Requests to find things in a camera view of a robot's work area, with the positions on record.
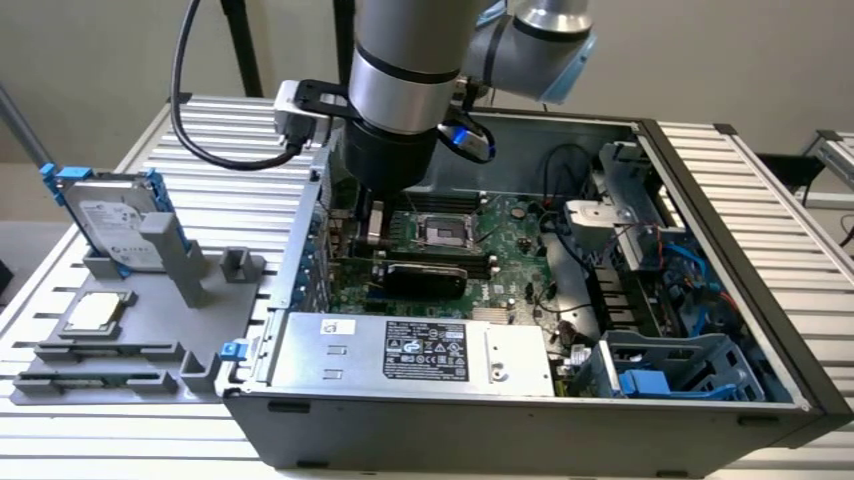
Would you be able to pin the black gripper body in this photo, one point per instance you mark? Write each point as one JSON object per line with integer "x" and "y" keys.
{"x": 390, "y": 155}

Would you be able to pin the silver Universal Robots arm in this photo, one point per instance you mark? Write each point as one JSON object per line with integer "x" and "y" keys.
{"x": 408, "y": 60}

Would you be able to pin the CPU socket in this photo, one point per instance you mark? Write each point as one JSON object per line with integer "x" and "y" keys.
{"x": 444, "y": 231}

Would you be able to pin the black RAM slot bank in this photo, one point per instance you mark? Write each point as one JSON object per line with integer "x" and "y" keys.
{"x": 444, "y": 201}
{"x": 484, "y": 267}

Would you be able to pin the black graphics card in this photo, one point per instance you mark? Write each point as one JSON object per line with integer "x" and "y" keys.
{"x": 428, "y": 281}

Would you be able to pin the green motherboard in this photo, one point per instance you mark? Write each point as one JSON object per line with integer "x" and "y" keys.
{"x": 508, "y": 260}

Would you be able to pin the silver coin battery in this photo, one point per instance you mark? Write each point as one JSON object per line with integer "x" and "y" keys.
{"x": 520, "y": 212}

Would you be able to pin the silver chipset heatsink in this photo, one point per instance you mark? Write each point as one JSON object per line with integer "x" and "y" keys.
{"x": 496, "y": 316}

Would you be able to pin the silver power supply unit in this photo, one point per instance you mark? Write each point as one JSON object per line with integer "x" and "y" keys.
{"x": 374, "y": 357}

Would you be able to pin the grey plastic parts rack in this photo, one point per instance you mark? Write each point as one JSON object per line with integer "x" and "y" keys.
{"x": 221, "y": 310}

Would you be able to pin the black tripod pole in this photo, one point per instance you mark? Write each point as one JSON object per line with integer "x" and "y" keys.
{"x": 244, "y": 45}

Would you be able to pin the silver fan shroud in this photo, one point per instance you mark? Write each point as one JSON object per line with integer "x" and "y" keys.
{"x": 591, "y": 217}

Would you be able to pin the blue case latch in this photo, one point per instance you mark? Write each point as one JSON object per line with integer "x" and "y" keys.
{"x": 236, "y": 350}

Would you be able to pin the silver metal drive cage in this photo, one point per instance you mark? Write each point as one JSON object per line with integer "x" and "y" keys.
{"x": 635, "y": 200}

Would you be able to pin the silver CPU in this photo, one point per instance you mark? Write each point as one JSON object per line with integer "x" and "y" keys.
{"x": 97, "y": 310}

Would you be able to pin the black open PC case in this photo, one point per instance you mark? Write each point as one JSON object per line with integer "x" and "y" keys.
{"x": 508, "y": 430}

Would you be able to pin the grey disk bay blue latch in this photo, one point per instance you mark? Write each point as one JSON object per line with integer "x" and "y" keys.
{"x": 668, "y": 367}

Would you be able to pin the green RAM stick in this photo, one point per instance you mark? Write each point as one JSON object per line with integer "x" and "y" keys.
{"x": 88, "y": 380}

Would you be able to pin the silver metal pole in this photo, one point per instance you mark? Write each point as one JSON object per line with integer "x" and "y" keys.
{"x": 21, "y": 125}

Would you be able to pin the black box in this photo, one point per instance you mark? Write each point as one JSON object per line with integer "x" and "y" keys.
{"x": 6, "y": 280}

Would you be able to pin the black monitor base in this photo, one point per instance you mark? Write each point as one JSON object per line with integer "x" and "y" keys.
{"x": 788, "y": 170}

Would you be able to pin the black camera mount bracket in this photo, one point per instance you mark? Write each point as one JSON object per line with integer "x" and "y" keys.
{"x": 328, "y": 100}

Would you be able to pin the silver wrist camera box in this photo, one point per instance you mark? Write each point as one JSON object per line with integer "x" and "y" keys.
{"x": 294, "y": 112}

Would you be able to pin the hard disk with blue bracket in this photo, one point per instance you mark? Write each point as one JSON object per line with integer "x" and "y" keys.
{"x": 114, "y": 220}

